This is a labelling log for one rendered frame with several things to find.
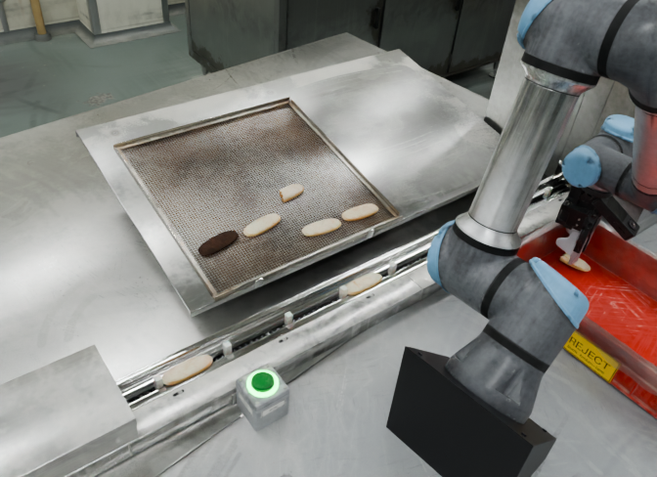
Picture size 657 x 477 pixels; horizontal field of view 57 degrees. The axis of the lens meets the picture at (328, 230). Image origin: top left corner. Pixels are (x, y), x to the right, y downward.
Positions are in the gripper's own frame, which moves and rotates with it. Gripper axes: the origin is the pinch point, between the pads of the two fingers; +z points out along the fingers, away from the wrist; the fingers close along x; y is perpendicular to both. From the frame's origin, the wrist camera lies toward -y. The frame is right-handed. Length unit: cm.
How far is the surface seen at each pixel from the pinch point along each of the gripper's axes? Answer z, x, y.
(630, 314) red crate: 4.1, 5.9, -15.5
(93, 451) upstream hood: -3, 103, 42
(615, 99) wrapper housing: -27.8, -25.6, 9.6
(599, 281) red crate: 4.1, 0.1, -6.6
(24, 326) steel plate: 3, 94, 78
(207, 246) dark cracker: -6, 60, 61
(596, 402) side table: 4.3, 34.0, -17.6
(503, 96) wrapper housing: -15, -34, 39
